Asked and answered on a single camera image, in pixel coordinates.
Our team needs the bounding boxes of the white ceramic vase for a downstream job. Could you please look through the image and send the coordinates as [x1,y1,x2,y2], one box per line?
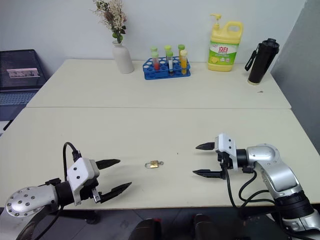
[111,40,135,75]

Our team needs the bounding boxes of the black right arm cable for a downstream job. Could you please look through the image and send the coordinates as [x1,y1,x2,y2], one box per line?
[225,166,276,209]

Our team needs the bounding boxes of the green-capped tube white contents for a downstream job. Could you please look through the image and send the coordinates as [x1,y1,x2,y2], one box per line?
[166,50,175,76]

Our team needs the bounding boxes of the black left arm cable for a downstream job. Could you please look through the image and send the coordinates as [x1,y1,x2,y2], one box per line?
[62,141,83,183]

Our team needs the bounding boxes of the yellow-capped tube orange contents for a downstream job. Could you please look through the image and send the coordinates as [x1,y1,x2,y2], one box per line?
[179,49,189,75]

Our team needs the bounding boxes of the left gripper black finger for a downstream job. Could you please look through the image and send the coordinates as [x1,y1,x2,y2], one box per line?
[99,181,133,203]
[95,158,121,170]

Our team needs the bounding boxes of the dark grey laptop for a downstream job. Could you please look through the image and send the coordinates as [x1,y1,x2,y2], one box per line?
[0,49,48,123]

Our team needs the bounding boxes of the dried flower bouquet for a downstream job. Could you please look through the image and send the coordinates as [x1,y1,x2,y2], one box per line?
[89,0,128,45]

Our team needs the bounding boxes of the green-capped tube red contents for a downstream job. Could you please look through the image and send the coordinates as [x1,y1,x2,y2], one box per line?
[151,51,161,72]

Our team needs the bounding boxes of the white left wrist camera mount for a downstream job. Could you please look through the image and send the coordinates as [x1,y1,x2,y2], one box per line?
[66,157,100,207]

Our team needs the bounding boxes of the yellow detergent pump bottle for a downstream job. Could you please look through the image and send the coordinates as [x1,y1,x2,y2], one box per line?
[207,13,244,73]

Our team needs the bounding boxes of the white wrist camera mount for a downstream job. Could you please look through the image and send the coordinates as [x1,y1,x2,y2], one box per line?
[66,157,100,207]
[214,133,239,170]

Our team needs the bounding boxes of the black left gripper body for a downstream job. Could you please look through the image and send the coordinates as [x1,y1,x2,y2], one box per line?
[79,177,104,204]

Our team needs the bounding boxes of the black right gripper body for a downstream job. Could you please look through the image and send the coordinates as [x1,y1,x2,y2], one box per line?
[216,149,232,181]

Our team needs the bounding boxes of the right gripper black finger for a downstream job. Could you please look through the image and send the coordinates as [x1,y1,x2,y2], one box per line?
[194,141,216,151]
[192,168,223,179]

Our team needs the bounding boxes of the black tumbler with strap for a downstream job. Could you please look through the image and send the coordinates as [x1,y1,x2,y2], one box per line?
[244,38,280,87]

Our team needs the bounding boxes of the blue test tube rack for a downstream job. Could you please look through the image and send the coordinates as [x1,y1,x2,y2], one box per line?
[142,56,192,81]

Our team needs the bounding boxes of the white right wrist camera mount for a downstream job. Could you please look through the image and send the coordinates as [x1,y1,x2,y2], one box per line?
[214,133,239,170]

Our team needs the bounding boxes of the small brass padlock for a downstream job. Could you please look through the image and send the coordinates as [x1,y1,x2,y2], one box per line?
[144,159,160,169]

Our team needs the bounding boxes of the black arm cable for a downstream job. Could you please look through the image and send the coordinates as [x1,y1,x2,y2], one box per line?
[62,141,83,183]
[225,166,276,209]

